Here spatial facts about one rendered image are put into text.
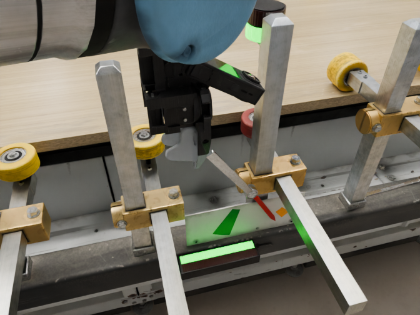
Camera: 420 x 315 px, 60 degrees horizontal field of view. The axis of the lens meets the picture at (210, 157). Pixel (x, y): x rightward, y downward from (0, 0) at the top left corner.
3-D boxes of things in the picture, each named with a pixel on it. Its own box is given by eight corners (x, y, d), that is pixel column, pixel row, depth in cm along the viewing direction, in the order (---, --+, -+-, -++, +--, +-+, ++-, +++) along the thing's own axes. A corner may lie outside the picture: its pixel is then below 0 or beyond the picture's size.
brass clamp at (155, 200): (185, 222, 71) (184, 205, 68) (116, 236, 69) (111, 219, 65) (179, 199, 76) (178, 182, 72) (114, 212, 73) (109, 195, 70)
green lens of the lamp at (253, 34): (288, 40, 57) (290, 27, 55) (252, 45, 56) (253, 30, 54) (274, 27, 61) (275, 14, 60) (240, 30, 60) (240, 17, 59)
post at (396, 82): (356, 217, 89) (437, 22, 58) (344, 220, 88) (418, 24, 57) (349, 206, 92) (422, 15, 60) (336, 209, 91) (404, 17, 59)
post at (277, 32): (262, 230, 82) (295, 18, 51) (248, 233, 82) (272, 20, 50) (257, 219, 85) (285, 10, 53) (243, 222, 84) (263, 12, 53)
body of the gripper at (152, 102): (144, 109, 51) (132, 24, 43) (202, 100, 53) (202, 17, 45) (151, 141, 46) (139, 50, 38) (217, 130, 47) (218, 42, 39)
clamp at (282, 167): (303, 186, 74) (307, 168, 71) (240, 199, 72) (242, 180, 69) (291, 168, 79) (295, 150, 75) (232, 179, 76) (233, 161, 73)
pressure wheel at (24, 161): (59, 189, 77) (43, 147, 70) (30, 214, 72) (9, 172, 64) (32, 177, 80) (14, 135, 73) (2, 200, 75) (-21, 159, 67)
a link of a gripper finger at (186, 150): (165, 172, 55) (160, 122, 49) (204, 165, 56) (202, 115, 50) (169, 185, 53) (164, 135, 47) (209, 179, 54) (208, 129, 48)
